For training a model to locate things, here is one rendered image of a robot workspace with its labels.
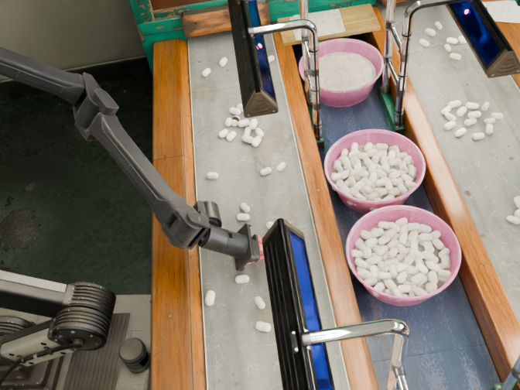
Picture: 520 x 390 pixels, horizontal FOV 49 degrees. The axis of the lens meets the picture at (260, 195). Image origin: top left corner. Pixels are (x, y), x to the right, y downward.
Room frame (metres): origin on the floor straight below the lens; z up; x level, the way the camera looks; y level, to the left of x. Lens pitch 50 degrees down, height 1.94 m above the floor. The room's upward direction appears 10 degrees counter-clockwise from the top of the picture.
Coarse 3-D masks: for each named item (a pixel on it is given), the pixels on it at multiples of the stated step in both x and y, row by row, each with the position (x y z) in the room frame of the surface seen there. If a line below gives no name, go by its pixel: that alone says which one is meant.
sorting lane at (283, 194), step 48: (192, 48) 1.72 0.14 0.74; (192, 96) 1.46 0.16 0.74; (240, 96) 1.42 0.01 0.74; (240, 144) 1.21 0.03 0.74; (288, 144) 1.17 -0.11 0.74; (240, 192) 1.03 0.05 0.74; (288, 192) 1.00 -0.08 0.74; (240, 288) 0.73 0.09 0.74; (240, 336) 0.60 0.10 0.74; (240, 384) 0.49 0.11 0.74; (336, 384) 0.46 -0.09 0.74
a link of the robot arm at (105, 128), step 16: (96, 96) 1.10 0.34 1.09; (112, 112) 1.07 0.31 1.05; (80, 128) 1.08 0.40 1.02; (96, 128) 1.04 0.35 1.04; (112, 128) 1.03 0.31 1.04; (112, 144) 1.00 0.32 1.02; (128, 144) 1.00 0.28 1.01; (128, 160) 0.95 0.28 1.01; (144, 160) 0.96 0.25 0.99; (128, 176) 0.93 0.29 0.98; (144, 176) 0.90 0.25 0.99; (160, 176) 0.92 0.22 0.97; (144, 192) 0.88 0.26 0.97; (160, 192) 0.86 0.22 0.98; (160, 208) 0.83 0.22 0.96; (176, 208) 0.82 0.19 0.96; (192, 208) 0.84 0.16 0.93; (176, 224) 0.79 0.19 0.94; (192, 224) 0.78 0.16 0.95; (176, 240) 0.77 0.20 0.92
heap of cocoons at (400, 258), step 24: (360, 240) 0.81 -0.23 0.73; (384, 240) 0.79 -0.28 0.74; (408, 240) 0.78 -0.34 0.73; (432, 240) 0.77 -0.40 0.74; (360, 264) 0.73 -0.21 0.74; (384, 264) 0.72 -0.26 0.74; (408, 264) 0.71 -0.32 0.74; (432, 264) 0.70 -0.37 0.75; (384, 288) 0.66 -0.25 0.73; (408, 288) 0.65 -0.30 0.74; (432, 288) 0.63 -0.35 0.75
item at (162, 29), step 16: (288, 0) 1.76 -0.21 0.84; (320, 0) 1.76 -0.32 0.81; (336, 0) 1.76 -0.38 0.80; (352, 0) 1.75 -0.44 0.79; (368, 0) 1.75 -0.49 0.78; (512, 0) 1.74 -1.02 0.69; (272, 16) 1.76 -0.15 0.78; (288, 16) 1.76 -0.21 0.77; (144, 32) 1.77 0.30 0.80; (160, 32) 1.77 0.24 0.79; (176, 32) 1.77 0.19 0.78; (224, 32) 1.78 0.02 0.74; (144, 48) 1.77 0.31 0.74
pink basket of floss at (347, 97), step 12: (324, 48) 1.57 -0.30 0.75; (348, 48) 1.56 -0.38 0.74; (360, 48) 1.54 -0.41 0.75; (372, 48) 1.51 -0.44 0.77; (300, 60) 1.51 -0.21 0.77; (372, 60) 1.49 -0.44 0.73; (300, 72) 1.45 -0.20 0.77; (372, 84) 1.36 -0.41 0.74; (324, 96) 1.36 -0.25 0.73; (336, 96) 1.34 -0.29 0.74; (348, 96) 1.34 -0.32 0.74; (360, 96) 1.35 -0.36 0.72
